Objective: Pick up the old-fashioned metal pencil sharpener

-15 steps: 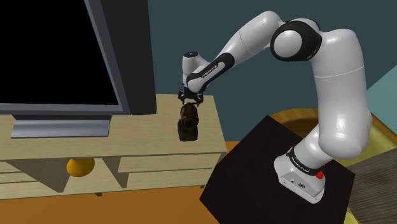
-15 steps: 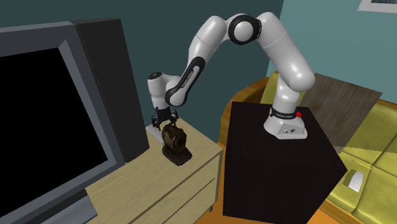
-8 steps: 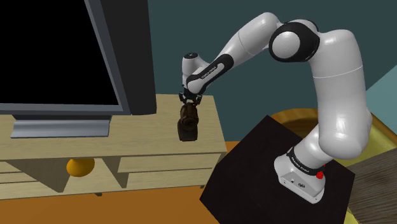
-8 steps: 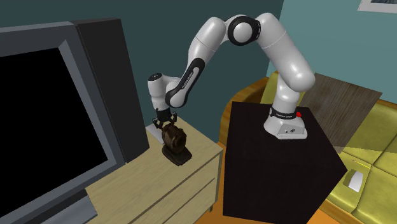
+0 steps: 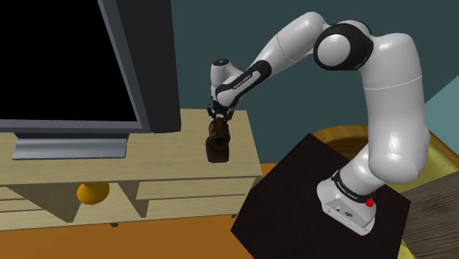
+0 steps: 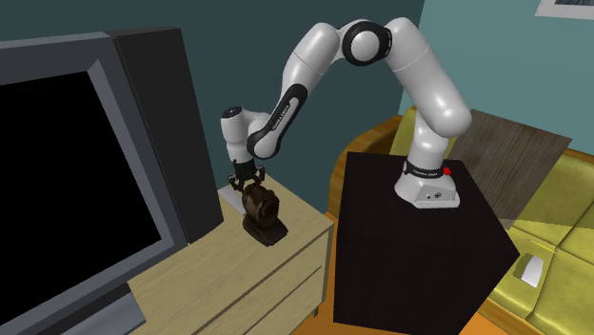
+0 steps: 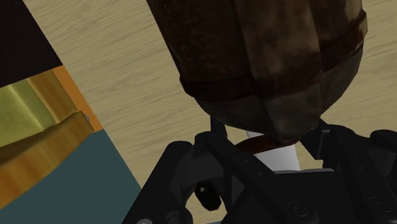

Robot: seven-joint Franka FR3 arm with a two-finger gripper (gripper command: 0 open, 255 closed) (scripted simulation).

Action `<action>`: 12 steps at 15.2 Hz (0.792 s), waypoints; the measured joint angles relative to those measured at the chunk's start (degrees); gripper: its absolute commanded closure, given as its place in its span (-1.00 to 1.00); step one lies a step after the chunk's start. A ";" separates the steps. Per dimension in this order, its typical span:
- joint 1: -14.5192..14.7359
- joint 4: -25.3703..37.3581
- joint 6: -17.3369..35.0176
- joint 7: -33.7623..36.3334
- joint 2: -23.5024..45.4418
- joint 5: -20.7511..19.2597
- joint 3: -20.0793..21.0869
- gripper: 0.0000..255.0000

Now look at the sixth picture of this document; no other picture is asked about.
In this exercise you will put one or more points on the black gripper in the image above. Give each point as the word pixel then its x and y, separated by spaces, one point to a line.
pixel 244 170

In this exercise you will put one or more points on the dark brown bust figure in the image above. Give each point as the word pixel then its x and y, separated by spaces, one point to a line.
pixel 262 213

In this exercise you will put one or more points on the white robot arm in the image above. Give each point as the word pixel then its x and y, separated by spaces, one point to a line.
pixel 417 69

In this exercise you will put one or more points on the white flat box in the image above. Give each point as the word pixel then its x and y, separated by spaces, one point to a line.
pixel 230 198

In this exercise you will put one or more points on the light wooden drawer cabinet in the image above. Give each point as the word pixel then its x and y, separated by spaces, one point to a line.
pixel 232 283

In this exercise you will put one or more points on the grey flat screen television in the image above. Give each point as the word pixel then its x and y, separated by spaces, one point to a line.
pixel 69 176

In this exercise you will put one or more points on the black robot stand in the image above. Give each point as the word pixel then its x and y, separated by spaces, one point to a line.
pixel 408 260

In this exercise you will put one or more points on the white remote control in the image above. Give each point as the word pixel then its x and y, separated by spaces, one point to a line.
pixel 530 270

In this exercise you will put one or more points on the yellow sofa with orange frame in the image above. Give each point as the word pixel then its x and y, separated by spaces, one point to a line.
pixel 557 204

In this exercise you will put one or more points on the white framed wall picture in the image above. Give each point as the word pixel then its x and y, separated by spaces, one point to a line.
pixel 564 7

